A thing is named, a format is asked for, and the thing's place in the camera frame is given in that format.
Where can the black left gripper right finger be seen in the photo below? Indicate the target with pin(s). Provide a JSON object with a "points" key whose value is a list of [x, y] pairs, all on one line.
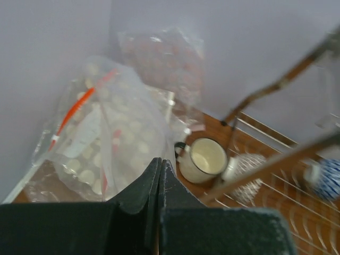
{"points": [[187, 226]]}

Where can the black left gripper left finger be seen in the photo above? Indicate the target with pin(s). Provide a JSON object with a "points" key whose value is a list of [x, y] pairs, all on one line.
{"points": [[125, 224]]}

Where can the bag of white round pieces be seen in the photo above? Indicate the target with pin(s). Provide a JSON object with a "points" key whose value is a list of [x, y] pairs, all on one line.
{"points": [[106, 130]]}

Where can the bag of red pieces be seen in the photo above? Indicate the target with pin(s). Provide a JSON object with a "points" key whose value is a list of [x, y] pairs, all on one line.
{"points": [[172, 60]]}

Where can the cream enamel mug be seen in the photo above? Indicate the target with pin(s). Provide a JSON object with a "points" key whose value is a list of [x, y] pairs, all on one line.
{"points": [[201, 161]]}

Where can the metal dish rack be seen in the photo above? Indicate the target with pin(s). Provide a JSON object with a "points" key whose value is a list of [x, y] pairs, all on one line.
{"points": [[274, 134]]}

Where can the blue patterned bowl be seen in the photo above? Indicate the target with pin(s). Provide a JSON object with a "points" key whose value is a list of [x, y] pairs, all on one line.
{"points": [[322, 178]]}

